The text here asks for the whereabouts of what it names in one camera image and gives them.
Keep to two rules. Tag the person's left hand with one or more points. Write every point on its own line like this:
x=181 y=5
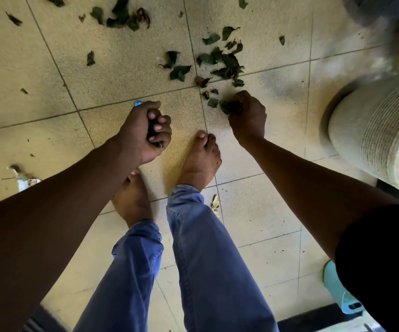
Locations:
x=135 y=134

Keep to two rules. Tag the person's right hand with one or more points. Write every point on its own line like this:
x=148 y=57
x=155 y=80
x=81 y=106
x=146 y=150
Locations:
x=251 y=117

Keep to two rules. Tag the person's right fingers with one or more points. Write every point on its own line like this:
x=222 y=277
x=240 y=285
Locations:
x=238 y=100

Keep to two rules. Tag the person's left thumb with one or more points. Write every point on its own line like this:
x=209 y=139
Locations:
x=149 y=106

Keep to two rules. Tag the person's left middle finger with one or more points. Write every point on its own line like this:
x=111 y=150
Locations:
x=164 y=127

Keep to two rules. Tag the green leaf clump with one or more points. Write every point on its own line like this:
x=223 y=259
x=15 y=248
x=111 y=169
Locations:
x=229 y=107

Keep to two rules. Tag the bunch of dark picked leaves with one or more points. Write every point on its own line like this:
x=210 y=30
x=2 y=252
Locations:
x=151 y=129

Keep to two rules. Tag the person's left forearm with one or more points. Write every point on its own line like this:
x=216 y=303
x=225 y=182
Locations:
x=54 y=217

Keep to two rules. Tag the person's right forearm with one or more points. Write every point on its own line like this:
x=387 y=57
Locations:
x=310 y=190

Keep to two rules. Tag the scattered green leaves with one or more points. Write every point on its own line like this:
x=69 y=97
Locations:
x=225 y=62

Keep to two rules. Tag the person's right foot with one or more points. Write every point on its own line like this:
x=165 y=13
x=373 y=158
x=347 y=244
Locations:
x=201 y=162

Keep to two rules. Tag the person's foot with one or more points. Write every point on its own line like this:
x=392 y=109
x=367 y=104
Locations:
x=132 y=200
x=201 y=162

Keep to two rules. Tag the person's left foot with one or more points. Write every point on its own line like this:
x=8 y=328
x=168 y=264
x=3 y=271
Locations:
x=132 y=200

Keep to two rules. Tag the dry yellow leaf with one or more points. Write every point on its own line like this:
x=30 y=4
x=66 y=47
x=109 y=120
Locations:
x=215 y=203

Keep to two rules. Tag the ribbed grey concrete planter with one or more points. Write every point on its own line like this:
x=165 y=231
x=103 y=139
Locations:
x=365 y=127

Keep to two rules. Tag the blue jeans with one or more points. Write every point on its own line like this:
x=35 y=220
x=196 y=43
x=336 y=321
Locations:
x=206 y=266

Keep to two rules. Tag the white paper litter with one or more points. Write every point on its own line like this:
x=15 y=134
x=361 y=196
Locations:
x=24 y=181

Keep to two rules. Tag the teal plastic container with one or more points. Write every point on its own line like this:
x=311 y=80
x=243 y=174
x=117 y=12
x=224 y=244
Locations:
x=338 y=290

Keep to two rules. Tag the black shirt sleeve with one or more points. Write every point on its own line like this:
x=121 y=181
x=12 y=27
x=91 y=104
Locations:
x=383 y=266

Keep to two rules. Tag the dark grated object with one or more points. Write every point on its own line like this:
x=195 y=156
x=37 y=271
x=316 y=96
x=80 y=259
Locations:
x=43 y=321

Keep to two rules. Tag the black floor mat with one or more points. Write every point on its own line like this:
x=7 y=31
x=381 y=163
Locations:
x=310 y=319

